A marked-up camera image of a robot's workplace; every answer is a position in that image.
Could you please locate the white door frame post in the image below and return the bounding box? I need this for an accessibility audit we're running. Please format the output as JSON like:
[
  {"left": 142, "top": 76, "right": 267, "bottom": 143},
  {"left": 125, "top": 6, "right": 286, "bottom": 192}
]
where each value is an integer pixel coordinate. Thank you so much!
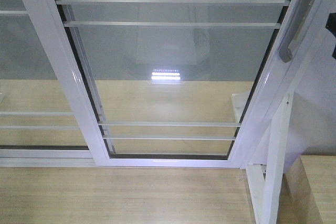
[{"left": 228, "top": 0, "right": 335, "bottom": 169}]

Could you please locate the white fixed glass door panel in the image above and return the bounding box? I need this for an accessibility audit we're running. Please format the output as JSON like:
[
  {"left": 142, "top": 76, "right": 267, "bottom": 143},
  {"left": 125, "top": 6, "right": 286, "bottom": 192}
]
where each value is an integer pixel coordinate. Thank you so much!
[{"left": 1, "top": 0, "right": 92, "bottom": 162}]

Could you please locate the light wooden box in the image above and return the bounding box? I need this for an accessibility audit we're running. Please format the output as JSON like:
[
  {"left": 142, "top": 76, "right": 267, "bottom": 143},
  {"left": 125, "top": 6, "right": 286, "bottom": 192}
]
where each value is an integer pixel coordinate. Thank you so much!
[{"left": 285, "top": 155, "right": 335, "bottom": 223}]

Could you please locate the silver door handle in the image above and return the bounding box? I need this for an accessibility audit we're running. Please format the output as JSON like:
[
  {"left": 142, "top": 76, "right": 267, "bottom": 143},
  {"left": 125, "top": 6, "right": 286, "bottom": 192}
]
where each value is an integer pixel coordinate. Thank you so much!
[{"left": 277, "top": 0, "right": 314, "bottom": 63}]

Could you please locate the light plywood floor platform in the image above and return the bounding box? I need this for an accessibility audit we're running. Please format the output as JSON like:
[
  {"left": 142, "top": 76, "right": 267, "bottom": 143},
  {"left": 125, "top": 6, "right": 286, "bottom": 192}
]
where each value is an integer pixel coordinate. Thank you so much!
[{"left": 1, "top": 79, "right": 254, "bottom": 223}]

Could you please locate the white framed sliding glass door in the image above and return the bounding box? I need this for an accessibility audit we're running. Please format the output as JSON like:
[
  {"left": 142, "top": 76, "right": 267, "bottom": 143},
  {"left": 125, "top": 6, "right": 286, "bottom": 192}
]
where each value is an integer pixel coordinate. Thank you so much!
[{"left": 10, "top": 0, "right": 329, "bottom": 169}]

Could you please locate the white wooden support brace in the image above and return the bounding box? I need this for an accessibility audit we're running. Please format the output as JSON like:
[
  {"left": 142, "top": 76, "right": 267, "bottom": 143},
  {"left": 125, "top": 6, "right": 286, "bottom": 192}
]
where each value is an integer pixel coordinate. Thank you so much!
[{"left": 244, "top": 93, "right": 293, "bottom": 223}]

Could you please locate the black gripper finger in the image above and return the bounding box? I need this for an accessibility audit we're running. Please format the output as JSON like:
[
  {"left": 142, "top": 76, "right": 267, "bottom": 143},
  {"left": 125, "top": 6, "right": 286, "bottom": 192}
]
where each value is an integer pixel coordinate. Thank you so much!
[{"left": 325, "top": 12, "right": 336, "bottom": 60}]

